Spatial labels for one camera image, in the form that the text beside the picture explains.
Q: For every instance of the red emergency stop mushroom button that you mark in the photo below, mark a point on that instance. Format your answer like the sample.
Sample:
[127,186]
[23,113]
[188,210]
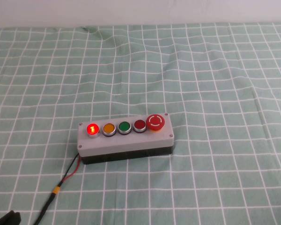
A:
[155,121]

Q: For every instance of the lit red indicator button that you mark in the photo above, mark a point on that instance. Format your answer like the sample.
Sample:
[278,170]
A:
[93,129]

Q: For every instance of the dark red push button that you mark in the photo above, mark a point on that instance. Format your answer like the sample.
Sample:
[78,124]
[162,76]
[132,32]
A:
[139,124]

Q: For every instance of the grey black button switch box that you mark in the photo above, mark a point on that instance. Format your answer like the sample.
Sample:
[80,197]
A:
[124,143]

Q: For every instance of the green push button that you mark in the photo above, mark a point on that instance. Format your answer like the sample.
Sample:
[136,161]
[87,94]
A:
[124,126]

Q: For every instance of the yellow push button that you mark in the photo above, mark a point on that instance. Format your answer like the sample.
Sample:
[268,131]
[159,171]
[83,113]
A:
[108,128]

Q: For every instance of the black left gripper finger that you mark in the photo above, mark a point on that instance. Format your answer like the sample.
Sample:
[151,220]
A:
[16,219]
[1,219]

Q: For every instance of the green white-grid tablecloth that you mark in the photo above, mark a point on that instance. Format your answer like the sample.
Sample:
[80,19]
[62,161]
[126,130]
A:
[201,82]

